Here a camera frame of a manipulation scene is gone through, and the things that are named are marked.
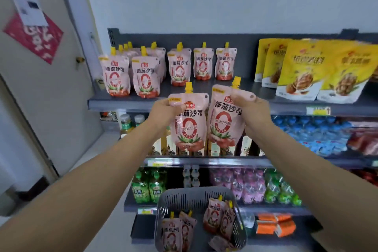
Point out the person's right hand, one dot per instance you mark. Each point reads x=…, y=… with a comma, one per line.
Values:
x=255, y=116

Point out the glass jar green label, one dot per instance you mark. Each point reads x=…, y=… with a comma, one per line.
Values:
x=139, y=119
x=126, y=124

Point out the pile of pink candy packets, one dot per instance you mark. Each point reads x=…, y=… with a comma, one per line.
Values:
x=239, y=184

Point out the person's right forearm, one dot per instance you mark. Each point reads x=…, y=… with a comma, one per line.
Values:
x=319, y=189

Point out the person's left forearm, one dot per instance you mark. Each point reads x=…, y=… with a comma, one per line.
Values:
x=88, y=184

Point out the yellow shelf price tag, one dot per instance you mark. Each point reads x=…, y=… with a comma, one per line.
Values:
x=318, y=110
x=159, y=162
x=146, y=211

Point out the black door stop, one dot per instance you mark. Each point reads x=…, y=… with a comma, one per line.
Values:
x=32, y=189

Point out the dark grey metal shelf unit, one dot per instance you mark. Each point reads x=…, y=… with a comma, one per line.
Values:
x=265, y=95

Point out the pink sauce pouch yellow cap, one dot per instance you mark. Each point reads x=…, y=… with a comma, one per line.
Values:
x=213, y=215
x=190, y=126
x=220, y=244
x=171, y=235
x=224, y=119
x=188, y=226
x=228, y=222

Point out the person's right thumb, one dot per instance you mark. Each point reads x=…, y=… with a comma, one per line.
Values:
x=239, y=101

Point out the orange snack packet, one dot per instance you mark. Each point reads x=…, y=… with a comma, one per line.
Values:
x=286, y=227
x=267, y=226

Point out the person's left hand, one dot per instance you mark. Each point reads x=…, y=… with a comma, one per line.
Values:
x=164, y=113

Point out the beige door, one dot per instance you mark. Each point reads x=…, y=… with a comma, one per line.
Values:
x=47, y=95

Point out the green drink bottle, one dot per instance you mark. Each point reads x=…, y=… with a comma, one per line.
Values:
x=141, y=189
x=157, y=188

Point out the group of small white bottles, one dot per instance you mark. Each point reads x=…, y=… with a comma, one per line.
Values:
x=191, y=176

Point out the red paper poster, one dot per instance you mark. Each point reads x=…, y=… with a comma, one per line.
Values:
x=38, y=39

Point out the row of pink spouted pouches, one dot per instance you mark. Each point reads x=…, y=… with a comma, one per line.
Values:
x=146, y=76

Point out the white paper notice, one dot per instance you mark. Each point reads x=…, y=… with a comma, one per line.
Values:
x=26, y=2

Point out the pile of red packets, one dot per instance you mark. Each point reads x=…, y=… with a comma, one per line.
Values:
x=364, y=141

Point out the pile of blue packets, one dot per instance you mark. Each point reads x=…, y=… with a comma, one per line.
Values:
x=313, y=133

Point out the pile of green candy packets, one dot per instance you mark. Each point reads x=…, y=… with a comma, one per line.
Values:
x=280, y=189

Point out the person's left thumb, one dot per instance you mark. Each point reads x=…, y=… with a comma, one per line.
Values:
x=178, y=109

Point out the yellow nut snack bag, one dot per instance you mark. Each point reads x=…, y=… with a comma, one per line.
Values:
x=273, y=65
x=348, y=74
x=260, y=59
x=304, y=71

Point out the grey plastic shopping basket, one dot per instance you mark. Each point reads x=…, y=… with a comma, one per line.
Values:
x=192, y=201

